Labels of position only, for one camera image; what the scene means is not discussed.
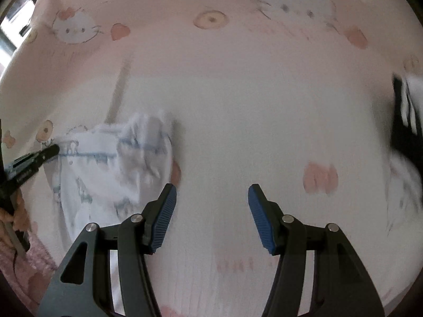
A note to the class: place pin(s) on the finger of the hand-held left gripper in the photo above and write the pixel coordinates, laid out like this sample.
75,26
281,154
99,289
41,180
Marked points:
36,160

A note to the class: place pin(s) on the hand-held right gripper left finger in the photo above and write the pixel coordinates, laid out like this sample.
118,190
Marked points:
163,218

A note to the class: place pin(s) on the white folded garment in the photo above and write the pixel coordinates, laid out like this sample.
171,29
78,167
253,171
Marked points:
415,99

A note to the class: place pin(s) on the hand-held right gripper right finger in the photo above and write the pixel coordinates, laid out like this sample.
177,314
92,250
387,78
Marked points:
261,221

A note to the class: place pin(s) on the person's left hand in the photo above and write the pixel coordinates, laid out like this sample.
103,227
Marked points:
19,218

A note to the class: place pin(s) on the pink cartoon cat printed blanket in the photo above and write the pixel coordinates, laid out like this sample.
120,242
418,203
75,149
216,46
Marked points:
248,105

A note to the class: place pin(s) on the black white-striped garment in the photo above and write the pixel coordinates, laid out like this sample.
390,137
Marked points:
401,138

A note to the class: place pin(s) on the white cartoon print pajama top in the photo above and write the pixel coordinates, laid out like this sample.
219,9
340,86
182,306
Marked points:
99,178

